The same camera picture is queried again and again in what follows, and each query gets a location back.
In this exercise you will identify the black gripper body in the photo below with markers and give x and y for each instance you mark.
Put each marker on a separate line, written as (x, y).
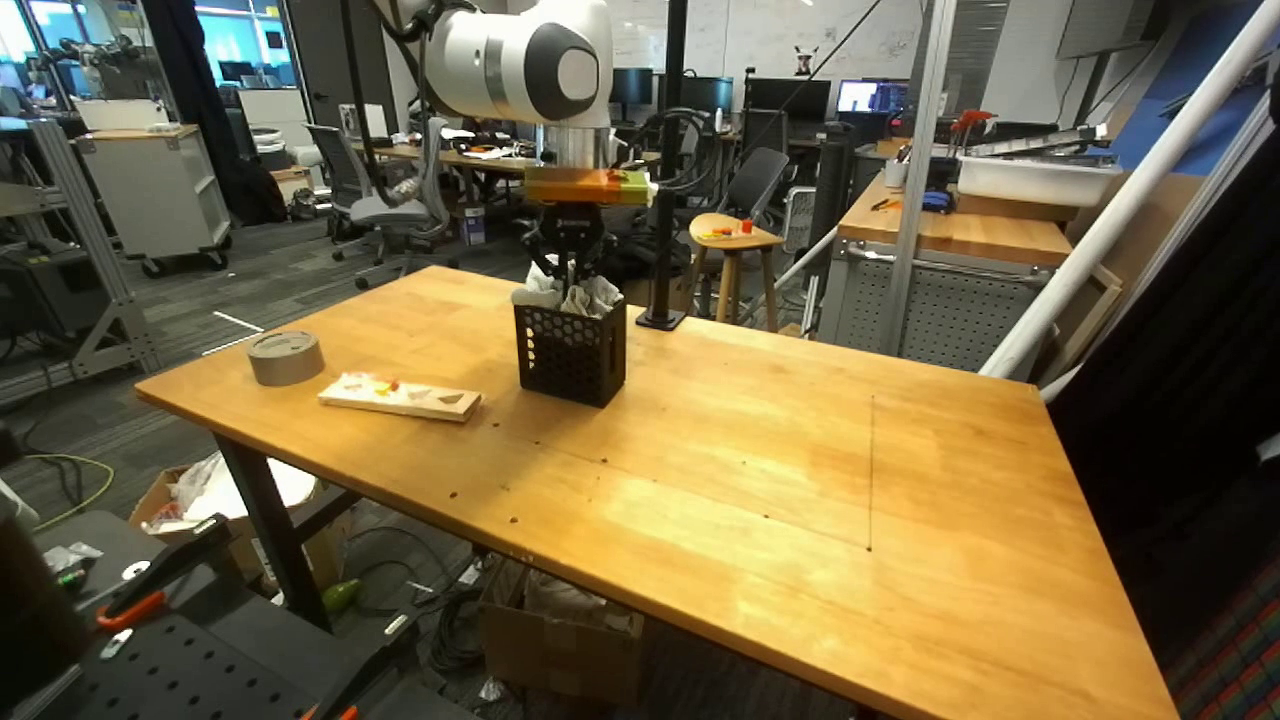
(565, 229)

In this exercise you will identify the white towel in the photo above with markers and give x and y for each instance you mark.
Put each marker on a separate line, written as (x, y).
(597, 299)

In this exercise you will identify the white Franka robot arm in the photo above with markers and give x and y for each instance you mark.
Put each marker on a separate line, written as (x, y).
(523, 64)

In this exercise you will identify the black mesh box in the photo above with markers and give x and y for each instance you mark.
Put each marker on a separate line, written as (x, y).
(565, 353)

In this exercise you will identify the open brown cardboard box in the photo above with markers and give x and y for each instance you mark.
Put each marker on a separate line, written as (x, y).
(561, 645)

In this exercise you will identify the cardboard box with white bag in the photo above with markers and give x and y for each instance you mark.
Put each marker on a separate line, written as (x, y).
(220, 495)

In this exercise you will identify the red yellow toy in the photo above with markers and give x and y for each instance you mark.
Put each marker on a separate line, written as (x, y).
(729, 227)

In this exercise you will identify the round wooden stool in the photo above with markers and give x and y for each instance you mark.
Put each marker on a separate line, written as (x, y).
(735, 236)

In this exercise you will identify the grey office chair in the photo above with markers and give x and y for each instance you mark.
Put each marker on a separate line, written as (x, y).
(372, 205)

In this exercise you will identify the wooden shape puzzle board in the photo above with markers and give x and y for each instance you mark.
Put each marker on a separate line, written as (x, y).
(402, 398)

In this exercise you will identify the dark office chair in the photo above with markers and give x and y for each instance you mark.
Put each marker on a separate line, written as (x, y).
(760, 180)

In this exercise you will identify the lit computer monitor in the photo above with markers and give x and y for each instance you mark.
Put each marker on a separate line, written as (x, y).
(872, 96)

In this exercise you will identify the wooden top workbench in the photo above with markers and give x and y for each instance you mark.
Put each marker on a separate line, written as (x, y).
(960, 232)

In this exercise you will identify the white cart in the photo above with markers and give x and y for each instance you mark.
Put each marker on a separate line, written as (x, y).
(154, 195)

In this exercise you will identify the white plastic tub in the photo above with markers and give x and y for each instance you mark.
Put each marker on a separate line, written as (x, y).
(1040, 174)

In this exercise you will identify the grey metal rack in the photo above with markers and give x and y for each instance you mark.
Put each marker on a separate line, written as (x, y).
(36, 200)

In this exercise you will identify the black perforated plate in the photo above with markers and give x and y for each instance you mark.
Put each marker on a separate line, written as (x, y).
(200, 665)

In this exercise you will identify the white slanted pole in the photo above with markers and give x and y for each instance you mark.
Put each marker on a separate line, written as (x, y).
(1134, 200)

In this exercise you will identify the black fabric curtain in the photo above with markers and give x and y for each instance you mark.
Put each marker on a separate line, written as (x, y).
(1175, 401)

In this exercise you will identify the blue board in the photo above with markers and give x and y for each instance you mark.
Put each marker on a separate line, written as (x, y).
(1175, 64)

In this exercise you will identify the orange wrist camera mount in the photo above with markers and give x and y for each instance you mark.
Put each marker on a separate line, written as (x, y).
(587, 186)

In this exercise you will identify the black camera stand pole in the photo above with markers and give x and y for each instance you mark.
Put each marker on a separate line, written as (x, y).
(674, 135)

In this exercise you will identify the grey duct tape roll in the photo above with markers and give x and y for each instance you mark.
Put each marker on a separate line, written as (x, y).
(286, 361)

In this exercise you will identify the white vertical post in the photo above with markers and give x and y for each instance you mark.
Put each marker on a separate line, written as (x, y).
(923, 174)

